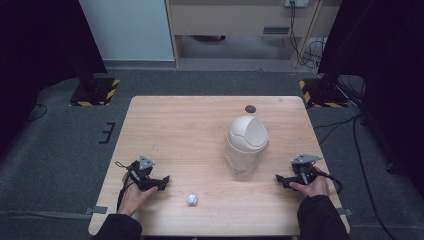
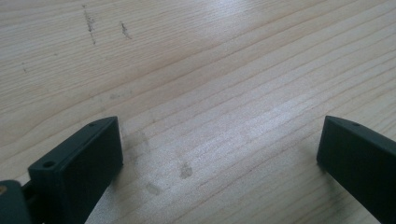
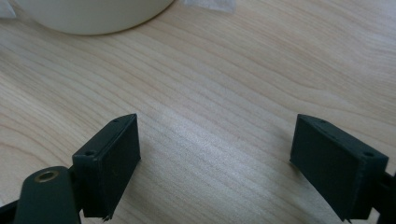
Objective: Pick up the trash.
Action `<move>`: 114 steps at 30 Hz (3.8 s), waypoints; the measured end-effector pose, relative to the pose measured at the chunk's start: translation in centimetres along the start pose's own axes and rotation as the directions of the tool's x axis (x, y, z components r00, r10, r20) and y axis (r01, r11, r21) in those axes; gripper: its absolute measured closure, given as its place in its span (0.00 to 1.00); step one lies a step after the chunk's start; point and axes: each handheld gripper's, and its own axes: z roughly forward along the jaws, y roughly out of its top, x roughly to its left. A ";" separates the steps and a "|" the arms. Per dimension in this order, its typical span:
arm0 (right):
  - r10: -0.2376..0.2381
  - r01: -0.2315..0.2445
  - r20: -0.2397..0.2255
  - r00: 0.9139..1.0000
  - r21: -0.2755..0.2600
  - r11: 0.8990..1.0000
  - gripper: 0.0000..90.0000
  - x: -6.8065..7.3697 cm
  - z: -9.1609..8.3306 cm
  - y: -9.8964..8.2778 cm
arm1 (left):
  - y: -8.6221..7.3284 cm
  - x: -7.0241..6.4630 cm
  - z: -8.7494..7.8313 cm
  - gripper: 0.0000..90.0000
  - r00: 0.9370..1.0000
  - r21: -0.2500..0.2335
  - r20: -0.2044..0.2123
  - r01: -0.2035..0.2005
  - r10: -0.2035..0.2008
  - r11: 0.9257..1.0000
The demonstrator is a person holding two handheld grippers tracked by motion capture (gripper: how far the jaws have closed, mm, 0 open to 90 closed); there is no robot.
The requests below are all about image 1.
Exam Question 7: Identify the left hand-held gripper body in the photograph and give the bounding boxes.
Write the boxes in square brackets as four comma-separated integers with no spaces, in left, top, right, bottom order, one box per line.
[127,154,158,192]

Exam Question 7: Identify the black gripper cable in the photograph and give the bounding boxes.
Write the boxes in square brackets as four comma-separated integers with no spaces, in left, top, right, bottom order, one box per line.
[316,169,344,196]
[114,160,138,212]

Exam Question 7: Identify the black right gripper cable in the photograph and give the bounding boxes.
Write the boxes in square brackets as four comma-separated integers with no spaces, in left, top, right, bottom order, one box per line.
[316,169,344,196]

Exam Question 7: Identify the black curtain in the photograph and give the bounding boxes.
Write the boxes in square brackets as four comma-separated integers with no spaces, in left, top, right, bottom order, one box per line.
[0,0,109,158]
[316,0,424,193]

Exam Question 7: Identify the black cables under desk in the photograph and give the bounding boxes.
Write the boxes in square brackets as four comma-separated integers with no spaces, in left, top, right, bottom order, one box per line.
[288,0,328,70]

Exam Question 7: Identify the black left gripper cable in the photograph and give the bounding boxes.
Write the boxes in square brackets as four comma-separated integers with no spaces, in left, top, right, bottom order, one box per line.
[114,160,138,212]

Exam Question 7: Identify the black stand base striped edge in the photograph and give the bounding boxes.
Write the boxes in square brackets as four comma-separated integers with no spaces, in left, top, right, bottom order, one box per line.
[297,72,350,110]
[68,59,121,108]

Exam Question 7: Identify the light wooden desk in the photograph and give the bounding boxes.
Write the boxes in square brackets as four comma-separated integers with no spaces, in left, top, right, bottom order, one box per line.
[165,0,343,70]

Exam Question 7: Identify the white swing-lid trash bin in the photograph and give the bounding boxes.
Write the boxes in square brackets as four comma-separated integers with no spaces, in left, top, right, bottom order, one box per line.
[223,114,271,176]

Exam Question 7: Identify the person's right hand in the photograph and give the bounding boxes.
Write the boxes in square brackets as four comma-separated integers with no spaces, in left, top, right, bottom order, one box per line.
[288,167,331,199]

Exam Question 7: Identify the thin black floor cable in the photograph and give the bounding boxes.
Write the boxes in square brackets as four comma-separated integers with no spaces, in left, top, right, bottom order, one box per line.
[25,102,49,123]

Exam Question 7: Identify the grey power strip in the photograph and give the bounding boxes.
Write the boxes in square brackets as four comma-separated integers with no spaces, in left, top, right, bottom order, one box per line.
[283,0,311,9]

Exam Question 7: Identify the long black floor cable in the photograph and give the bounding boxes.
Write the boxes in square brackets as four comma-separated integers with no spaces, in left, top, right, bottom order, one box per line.
[313,112,398,240]

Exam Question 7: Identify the person's left hand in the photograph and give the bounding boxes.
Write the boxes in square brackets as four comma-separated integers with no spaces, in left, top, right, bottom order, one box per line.
[116,171,160,217]

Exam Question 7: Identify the white panel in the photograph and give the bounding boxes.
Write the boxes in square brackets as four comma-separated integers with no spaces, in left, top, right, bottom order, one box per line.
[78,0,176,62]

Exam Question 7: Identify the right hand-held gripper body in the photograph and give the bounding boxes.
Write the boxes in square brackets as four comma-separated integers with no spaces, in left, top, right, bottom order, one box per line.
[289,152,324,186]

